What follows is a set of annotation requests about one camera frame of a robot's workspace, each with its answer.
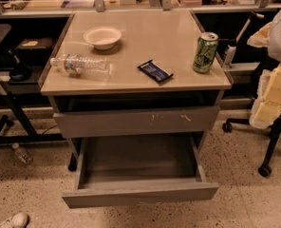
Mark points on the grey drawer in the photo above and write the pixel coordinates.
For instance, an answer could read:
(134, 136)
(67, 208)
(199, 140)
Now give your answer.
(136, 170)
(136, 122)

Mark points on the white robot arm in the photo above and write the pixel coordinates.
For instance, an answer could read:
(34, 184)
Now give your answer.
(267, 106)

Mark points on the grey drawer cabinet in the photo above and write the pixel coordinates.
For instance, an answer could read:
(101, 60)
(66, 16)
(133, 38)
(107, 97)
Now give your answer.
(168, 38)

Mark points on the grey top drawer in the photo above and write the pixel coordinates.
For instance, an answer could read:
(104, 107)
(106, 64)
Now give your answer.
(136, 122)

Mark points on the blue snack bar wrapper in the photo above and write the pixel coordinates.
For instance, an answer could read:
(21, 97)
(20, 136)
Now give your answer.
(155, 72)

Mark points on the clear plastic water bottle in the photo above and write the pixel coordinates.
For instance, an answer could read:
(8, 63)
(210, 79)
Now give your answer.
(75, 65)

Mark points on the white paper bowl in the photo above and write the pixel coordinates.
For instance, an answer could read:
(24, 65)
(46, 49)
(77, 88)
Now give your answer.
(103, 38)

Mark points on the green soda can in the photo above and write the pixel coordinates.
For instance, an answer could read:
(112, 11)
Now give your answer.
(207, 44)

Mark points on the white handheld tool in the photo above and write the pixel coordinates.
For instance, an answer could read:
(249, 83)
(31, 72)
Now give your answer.
(231, 48)

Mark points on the black box on shelf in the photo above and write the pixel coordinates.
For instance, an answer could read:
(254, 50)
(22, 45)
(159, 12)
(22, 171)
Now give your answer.
(39, 47)

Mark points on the black desk lamp base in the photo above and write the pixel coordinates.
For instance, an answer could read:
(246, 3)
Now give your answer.
(20, 71)

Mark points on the water bottle on floor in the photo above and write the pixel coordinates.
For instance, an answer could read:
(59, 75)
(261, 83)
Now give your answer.
(21, 153)

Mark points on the black office chair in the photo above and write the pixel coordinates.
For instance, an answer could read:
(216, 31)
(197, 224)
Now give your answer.
(275, 131)

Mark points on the white shoe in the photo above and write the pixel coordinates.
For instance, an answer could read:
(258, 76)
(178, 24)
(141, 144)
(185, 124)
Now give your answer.
(19, 220)

